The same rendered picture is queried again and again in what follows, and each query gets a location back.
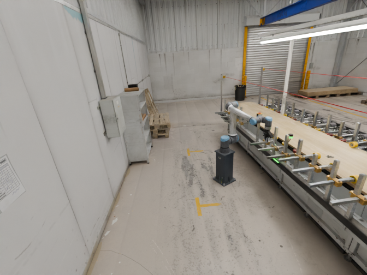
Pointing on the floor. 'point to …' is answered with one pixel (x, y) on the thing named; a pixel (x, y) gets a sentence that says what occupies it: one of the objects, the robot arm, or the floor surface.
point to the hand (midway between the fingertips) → (267, 142)
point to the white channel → (305, 28)
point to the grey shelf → (133, 143)
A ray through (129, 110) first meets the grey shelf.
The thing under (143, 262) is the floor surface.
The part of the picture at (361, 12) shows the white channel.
